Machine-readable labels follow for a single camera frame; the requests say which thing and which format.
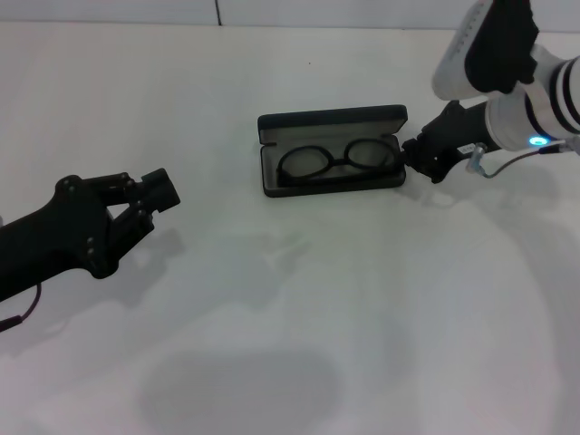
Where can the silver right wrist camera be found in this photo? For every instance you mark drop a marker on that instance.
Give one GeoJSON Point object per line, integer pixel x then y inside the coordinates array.
{"type": "Point", "coordinates": [457, 68]}

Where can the black glasses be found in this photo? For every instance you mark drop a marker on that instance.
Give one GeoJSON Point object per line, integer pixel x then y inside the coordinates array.
{"type": "Point", "coordinates": [341, 162]}

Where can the black glasses case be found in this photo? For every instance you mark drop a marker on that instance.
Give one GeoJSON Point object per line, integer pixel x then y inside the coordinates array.
{"type": "Point", "coordinates": [335, 113]}

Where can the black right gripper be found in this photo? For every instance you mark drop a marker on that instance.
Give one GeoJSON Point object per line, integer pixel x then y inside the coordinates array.
{"type": "Point", "coordinates": [453, 131]}

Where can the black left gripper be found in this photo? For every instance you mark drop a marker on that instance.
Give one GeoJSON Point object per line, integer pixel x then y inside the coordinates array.
{"type": "Point", "coordinates": [50, 235]}

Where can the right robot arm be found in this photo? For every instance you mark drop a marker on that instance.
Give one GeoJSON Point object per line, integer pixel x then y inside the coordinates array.
{"type": "Point", "coordinates": [521, 118]}

